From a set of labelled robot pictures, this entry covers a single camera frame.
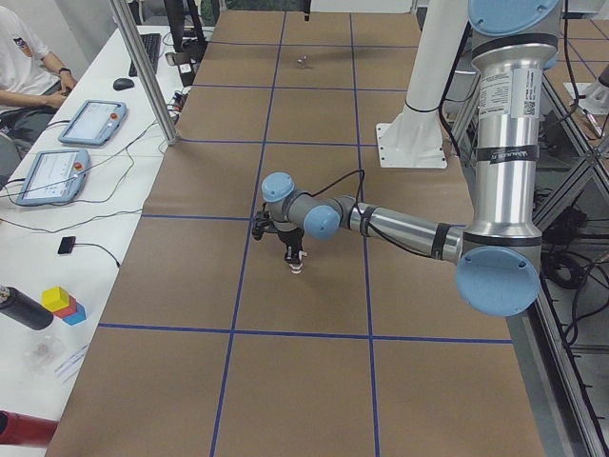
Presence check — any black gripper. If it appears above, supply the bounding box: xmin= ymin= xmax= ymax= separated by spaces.
xmin=278 ymin=227 xmax=307 ymax=263

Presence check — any red block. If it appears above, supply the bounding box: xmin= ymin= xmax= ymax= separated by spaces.
xmin=53 ymin=295 xmax=78 ymax=319

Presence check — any black computer mouse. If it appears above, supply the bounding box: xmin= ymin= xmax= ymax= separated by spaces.
xmin=112 ymin=77 xmax=135 ymax=91

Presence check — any far blue teach pendant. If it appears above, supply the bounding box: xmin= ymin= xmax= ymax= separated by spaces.
xmin=58 ymin=100 xmax=128 ymax=147

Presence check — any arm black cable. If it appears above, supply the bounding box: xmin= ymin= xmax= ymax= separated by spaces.
xmin=308 ymin=169 xmax=439 ymax=258

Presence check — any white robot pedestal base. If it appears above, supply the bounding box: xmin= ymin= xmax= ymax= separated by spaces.
xmin=376 ymin=0 xmax=468 ymax=169

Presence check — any small black box device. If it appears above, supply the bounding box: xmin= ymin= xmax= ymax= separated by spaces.
xmin=57 ymin=236 xmax=76 ymax=255

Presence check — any yellow block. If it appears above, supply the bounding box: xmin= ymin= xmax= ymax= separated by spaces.
xmin=41 ymin=287 xmax=70 ymax=313

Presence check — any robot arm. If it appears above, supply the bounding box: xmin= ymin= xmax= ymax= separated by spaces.
xmin=251 ymin=1 xmax=566 ymax=316

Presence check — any red cylinder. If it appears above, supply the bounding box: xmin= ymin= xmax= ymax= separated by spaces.
xmin=1 ymin=410 xmax=58 ymax=447

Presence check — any white PPR valve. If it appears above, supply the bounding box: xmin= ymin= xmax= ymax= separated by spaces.
xmin=287 ymin=258 xmax=303 ymax=274

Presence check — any seated person white shirt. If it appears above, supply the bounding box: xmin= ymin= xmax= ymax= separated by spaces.
xmin=1 ymin=7 xmax=77 ymax=160

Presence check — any black cylindrical bottle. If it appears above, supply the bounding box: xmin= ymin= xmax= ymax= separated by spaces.
xmin=1 ymin=286 xmax=53 ymax=330

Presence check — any near blue teach pendant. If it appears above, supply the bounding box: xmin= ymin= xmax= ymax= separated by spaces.
xmin=15 ymin=149 xmax=89 ymax=207

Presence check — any blue teach pendant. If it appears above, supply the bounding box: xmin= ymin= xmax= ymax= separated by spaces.
xmin=15 ymin=149 xmax=89 ymax=207
xmin=58 ymin=100 xmax=128 ymax=147

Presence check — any blue block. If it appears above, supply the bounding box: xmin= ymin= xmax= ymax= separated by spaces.
xmin=62 ymin=303 xmax=87 ymax=326

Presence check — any black keyboard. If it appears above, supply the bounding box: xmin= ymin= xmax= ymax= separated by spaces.
xmin=128 ymin=33 xmax=162 ymax=78

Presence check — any aluminium frame post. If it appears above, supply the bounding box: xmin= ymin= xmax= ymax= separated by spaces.
xmin=109 ymin=0 xmax=178 ymax=146

